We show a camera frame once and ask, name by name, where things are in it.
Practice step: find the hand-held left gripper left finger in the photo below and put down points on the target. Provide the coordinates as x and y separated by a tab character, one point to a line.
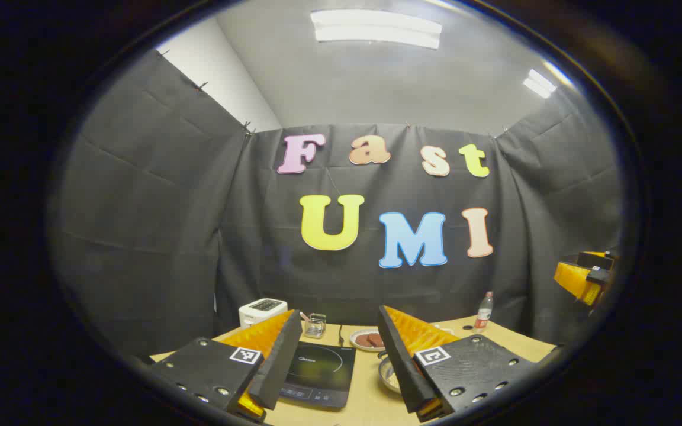
282	367

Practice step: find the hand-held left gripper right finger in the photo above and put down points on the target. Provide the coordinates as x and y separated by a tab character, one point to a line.
400	367

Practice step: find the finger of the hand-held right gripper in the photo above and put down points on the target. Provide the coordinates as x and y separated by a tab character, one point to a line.
578	281

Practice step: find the stainless steel pot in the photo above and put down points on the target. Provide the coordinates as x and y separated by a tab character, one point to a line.
389	376

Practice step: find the black induction cooktop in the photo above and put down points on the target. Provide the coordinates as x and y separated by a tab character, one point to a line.
323	370

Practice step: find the red meat patties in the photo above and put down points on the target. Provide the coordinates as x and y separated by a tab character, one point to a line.
369	340

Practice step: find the round white plate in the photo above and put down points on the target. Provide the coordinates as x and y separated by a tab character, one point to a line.
357	345

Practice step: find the white toaster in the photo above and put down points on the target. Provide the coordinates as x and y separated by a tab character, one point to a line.
261	310

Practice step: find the clear water bottle red label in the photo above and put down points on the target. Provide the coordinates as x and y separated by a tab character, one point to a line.
483	313

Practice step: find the black backdrop cloth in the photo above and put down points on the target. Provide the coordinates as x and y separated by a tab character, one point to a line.
169	236

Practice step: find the small ceiling light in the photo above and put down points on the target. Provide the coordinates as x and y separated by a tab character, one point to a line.
539	84

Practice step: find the long ceiling light panel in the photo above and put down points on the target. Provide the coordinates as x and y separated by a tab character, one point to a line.
376	28

